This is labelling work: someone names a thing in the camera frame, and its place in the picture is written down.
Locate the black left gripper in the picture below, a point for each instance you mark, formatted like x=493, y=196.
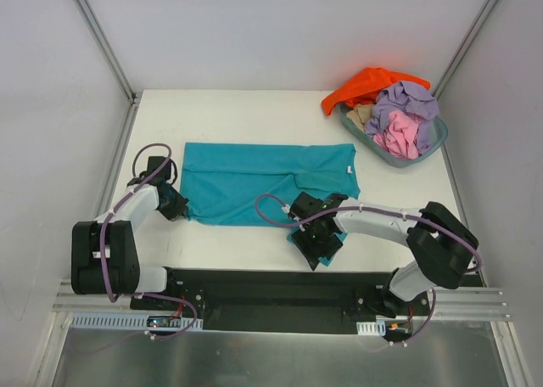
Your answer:
x=176, y=206

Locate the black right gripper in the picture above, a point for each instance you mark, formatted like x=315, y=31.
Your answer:
x=318, y=246

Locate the teal t shirt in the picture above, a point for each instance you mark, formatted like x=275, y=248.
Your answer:
x=247, y=185

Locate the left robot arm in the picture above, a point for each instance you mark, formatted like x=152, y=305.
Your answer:
x=104, y=257

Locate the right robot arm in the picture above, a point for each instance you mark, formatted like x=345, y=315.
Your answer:
x=443, y=249

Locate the pink t shirt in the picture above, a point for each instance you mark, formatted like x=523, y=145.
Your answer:
x=404, y=136

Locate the beige t shirt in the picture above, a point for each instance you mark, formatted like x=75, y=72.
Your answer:
x=360, y=115

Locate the orange t shirt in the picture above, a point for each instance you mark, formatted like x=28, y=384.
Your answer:
x=365, y=86

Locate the lilac t shirt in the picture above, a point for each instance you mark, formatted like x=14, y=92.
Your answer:
x=409, y=97

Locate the right white cable duct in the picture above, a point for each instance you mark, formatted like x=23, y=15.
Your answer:
x=377, y=328

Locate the white cable duct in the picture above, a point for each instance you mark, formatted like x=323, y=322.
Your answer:
x=135, y=322
x=377, y=328

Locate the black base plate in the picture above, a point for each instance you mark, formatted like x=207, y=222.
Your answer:
x=272, y=302

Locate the left white cable duct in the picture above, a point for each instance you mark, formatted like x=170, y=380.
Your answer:
x=135, y=322

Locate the left aluminium frame post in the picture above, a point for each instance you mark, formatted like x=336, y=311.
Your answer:
x=98, y=35

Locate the aluminium frame post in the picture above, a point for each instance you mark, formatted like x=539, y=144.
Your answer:
x=98, y=35
x=469, y=39

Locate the right aluminium frame post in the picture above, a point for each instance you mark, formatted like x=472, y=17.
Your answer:
x=469, y=39

